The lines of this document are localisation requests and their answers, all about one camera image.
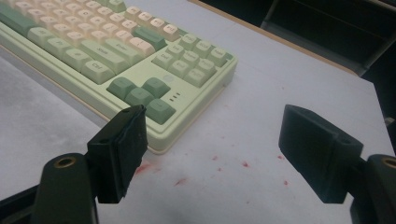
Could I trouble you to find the white table cover sheet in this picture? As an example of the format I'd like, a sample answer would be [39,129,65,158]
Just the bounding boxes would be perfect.
[0,0,396,224]

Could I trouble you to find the dark grey metal frame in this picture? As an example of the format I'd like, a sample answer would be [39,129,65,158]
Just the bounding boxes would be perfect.
[261,0,396,77]

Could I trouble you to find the green and cream keyboard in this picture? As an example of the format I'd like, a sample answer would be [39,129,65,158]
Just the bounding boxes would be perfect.
[0,0,239,156]

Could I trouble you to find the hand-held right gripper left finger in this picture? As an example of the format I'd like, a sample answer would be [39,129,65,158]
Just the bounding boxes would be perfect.
[87,105,149,204]

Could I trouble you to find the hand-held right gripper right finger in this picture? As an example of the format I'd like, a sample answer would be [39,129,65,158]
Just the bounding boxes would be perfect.
[278,104,364,204]

